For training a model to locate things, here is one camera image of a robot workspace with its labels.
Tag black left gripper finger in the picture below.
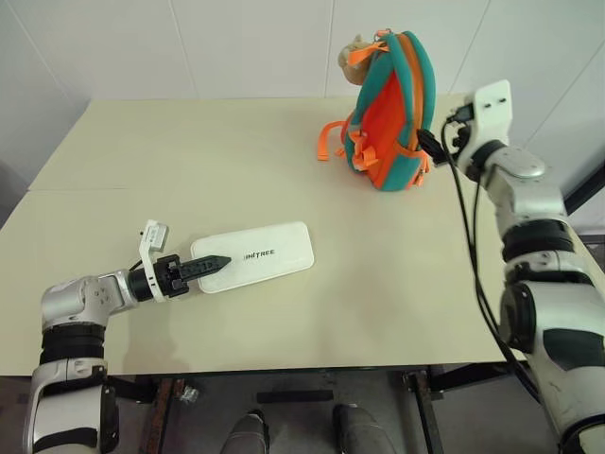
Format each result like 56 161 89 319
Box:
182 264 224 282
181 254 233 272

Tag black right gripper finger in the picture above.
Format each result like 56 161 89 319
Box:
417 128 448 167

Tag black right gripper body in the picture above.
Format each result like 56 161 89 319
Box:
446 104 475 151

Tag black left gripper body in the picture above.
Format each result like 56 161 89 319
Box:
153 253 193 301

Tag orange and teal backpack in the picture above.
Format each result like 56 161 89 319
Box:
315 28 439 193

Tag white printed box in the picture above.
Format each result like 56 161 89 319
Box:
190 219 317 295

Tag tan plush toy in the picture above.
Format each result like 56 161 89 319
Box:
336 33 377 85

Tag rusty metal table leg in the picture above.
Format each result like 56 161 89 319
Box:
145 375 186 454

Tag black flat rectangular bar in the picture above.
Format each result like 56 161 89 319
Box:
256 388 334 405

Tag dark rounded shape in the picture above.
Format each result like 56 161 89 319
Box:
332 402 404 454
221 409 271 454

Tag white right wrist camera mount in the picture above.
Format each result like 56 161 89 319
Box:
465 79 514 157

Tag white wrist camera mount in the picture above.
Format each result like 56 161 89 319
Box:
465 79 514 157
138 218 170 304

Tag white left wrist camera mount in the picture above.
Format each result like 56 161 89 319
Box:
138 218 170 304

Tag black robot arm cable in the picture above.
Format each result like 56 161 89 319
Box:
441 115 543 404
470 174 488 304

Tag black metal table frame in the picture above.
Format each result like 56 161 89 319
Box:
107 362 516 454

